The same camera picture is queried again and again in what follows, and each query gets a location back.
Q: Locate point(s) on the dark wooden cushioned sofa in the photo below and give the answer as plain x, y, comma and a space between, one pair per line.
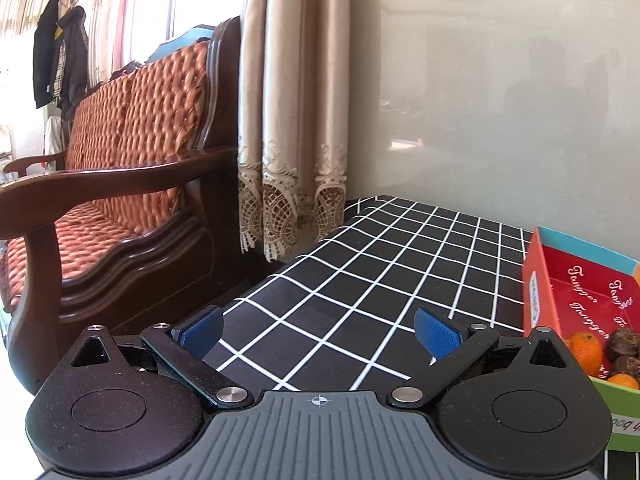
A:
125, 135

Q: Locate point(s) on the black white checkered tablecloth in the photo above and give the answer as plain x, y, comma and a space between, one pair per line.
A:
375, 270

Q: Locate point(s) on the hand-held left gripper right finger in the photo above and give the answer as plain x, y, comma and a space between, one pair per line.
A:
440, 335

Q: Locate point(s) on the beige lace-trimmed curtain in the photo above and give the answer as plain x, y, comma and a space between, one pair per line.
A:
300, 85

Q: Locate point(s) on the colourful cardboard box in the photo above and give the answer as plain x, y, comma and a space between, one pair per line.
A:
590, 280

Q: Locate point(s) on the black hanging jacket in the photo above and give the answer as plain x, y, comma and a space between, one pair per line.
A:
45, 50

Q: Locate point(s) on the orange tangerine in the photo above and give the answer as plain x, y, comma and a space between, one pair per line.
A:
622, 381
586, 352

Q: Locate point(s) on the dark brown wrinkled fruit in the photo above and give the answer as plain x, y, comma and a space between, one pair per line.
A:
624, 341
629, 365

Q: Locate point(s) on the blue cloth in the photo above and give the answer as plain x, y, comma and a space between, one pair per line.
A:
185, 40

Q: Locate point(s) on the dark hanging jacket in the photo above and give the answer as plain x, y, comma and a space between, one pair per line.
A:
75, 60

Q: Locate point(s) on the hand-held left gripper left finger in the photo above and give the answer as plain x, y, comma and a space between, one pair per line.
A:
202, 334

